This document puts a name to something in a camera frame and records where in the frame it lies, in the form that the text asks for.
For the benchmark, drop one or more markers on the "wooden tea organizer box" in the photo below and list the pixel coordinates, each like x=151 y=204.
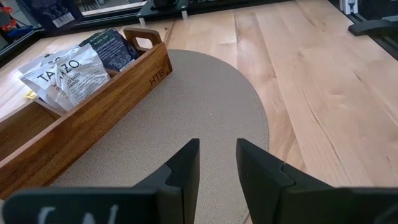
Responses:
x=93 y=118

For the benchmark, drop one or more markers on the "black clamp lever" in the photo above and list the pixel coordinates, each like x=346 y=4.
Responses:
x=373 y=28

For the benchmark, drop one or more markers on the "silver aluminium bracket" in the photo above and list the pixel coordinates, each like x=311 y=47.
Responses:
x=348 y=6

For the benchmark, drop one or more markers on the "round beige mat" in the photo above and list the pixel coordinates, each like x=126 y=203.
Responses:
x=186 y=109

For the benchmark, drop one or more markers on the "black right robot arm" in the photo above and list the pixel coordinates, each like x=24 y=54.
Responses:
x=161 y=7

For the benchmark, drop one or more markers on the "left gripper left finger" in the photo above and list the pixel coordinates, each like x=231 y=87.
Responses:
x=124 y=205

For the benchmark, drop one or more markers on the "black metal table frame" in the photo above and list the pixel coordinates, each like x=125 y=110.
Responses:
x=109 y=19

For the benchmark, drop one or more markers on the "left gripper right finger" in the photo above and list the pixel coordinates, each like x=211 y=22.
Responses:
x=295 y=205

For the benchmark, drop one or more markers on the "yellow tea packet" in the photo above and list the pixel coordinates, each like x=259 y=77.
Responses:
x=31 y=95

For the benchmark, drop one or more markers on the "white orange tea packet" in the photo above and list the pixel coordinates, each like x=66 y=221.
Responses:
x=40 y=81
x=84 y=74

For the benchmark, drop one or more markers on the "dark blue tea packet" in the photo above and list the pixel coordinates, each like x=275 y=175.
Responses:
x=112 y=51

